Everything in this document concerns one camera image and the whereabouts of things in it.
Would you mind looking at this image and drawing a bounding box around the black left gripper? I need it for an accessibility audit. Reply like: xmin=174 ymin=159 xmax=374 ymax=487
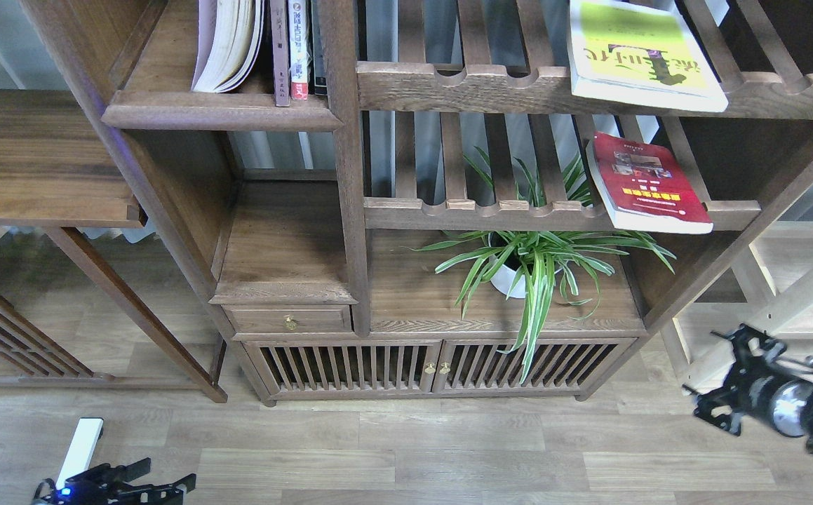
xmin=31 ymin=457 xmax=197 ymax=504

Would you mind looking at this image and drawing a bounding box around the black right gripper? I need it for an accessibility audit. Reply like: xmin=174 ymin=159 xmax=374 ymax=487
xmin=683 ymin=324 xmax=810 ymax=438

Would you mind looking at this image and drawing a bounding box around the yellow green cover book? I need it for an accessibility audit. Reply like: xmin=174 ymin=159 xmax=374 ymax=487
xmin=567 ymin=1 xmax=729 ymax=112

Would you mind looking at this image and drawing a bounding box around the pale lavender cover book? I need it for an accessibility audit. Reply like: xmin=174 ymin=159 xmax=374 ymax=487
xmin=191 ymin=1 xmax=264 ymax=93

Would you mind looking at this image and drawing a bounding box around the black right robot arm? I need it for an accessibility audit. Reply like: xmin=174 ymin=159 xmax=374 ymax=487
xmin=684 ymin=324 xmax=813 ymax=456

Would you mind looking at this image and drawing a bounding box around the light wooden shelf unit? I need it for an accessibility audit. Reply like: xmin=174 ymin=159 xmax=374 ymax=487
xmin=661 ymin=221 xmax=813 ymax=391

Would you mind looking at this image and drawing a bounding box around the white metal bar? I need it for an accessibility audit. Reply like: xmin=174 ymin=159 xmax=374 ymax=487
xmin=55 ymin=417 xmax=105 ymax=490

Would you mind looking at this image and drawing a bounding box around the red cover book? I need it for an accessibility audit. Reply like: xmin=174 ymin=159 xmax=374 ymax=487
xmin=588 ymin=132 xmax=713 ymax=234

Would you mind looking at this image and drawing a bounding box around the brass drawer knob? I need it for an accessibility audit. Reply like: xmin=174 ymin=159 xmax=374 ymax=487
xmin=283 ymin=314 xmax=298 ymax=330

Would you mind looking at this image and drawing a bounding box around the green spider plant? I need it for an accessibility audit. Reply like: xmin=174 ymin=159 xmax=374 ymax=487
xmin=412 ymin=146 xmax=678 ymax=384

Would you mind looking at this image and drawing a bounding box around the white plant pot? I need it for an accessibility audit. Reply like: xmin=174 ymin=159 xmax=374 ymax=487
xmin=490 ymin=255 xmax=527 ymax=299

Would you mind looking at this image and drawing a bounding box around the dark wooden side table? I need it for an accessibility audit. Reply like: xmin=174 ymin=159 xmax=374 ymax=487
xmin=0 ymin=90 xmax=227 ymax=403

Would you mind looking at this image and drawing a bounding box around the dark wooden bookshelf cabinet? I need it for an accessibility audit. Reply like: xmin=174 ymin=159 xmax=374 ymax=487
xmin=22 ymin=1 xmax=813 ymax=406

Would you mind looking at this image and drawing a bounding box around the dark upright book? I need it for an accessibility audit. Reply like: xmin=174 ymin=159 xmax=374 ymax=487
xmin=308 ymin=1 xmax=328 ymax=96

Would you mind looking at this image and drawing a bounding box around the maroon upright book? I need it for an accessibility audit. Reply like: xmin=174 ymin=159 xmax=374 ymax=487
xmin=269 ymin=0 xmax=291 ymax=107

